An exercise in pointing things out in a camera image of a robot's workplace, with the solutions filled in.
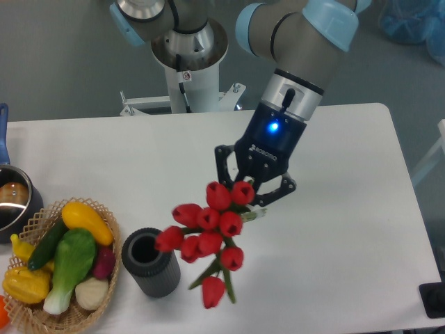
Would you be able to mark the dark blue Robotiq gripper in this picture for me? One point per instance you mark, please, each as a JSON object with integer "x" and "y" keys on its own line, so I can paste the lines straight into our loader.
{"x": 262, "y": 153}

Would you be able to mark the red tulip bouquet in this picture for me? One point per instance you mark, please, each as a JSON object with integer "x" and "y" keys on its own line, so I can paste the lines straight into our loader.
{"x": 210, "y": 230}

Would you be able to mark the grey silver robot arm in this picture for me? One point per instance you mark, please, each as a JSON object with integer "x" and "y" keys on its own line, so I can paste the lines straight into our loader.
{"x": 305, "y": 39}

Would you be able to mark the dark grey ribbed vase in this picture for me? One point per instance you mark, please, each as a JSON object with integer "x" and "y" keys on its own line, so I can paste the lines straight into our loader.
{"x": 156, "y": 273}

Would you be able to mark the purple radish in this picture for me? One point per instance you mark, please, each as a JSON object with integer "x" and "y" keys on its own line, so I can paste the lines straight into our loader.
{"x": 104, "y": 263}

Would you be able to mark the yellow squash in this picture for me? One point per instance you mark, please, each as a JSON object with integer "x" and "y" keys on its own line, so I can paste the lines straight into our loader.
{"x": 80, "y": 215}

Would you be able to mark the green bok choy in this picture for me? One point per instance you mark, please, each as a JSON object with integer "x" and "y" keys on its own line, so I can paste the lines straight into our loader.
{"x": 74, "y": 256}

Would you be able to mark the white garlic bulb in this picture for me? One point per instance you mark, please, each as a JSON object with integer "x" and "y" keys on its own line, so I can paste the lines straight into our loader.
{"x": 91, "y": 293}

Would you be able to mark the woven wicker basket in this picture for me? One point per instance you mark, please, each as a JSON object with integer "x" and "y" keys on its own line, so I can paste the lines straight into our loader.
{"x": 31, "y": 318}

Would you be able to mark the blue plastic bag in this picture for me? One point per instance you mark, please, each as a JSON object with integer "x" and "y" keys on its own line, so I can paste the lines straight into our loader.
{"x": 415, "y": 23}

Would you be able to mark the black device at edge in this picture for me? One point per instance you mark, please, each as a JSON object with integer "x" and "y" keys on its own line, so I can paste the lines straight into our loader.
{"x": 432, "y": 296}

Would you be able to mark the green cucumber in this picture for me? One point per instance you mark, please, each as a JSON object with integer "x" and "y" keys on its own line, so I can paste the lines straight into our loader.
{"x": 45, "y": 250}

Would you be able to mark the yellow bell pepper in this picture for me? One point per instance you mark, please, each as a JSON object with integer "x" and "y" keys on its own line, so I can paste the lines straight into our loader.
{"x": 27, "y": 286}

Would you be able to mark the orange fruit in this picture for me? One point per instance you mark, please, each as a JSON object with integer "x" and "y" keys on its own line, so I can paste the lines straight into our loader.
{"x": 4, "y": 318}

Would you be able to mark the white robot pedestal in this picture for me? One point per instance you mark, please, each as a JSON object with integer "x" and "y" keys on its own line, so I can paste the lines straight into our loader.
{"x": 191, "y": 64}

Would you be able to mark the white frame at right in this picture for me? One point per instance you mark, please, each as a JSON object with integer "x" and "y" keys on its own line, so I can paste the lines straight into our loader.
{"x": 430, "y": 159}

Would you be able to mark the blue handled saucepan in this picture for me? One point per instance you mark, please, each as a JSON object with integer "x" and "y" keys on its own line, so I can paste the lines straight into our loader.
{"x": 20, "y": 199}

